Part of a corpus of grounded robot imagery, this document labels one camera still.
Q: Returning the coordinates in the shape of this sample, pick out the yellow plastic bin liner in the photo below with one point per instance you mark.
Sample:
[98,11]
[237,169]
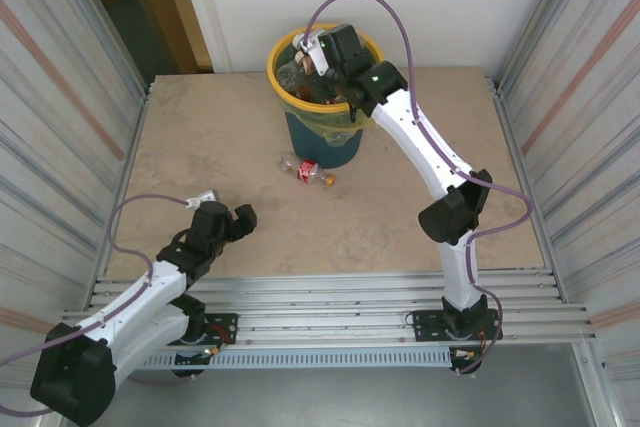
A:
[340,127]

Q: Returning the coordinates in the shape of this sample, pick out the teal bin with yellow rim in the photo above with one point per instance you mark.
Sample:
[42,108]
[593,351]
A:
[320,147]

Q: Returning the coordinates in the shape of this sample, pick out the aluminium frame rails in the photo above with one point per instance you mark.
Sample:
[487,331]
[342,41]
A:
[325,292]

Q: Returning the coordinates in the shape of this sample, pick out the aluminium side rail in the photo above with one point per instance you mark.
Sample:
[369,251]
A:
[525,187]
[131,147]

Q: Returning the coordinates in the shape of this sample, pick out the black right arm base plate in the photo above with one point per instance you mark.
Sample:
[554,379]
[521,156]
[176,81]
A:
[430,324]

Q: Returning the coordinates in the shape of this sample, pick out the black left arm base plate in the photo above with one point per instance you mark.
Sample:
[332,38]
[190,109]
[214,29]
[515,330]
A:
[222,327]

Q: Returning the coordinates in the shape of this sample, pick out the clear bottle with red label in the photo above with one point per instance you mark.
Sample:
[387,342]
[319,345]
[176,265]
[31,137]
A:
[306,169]

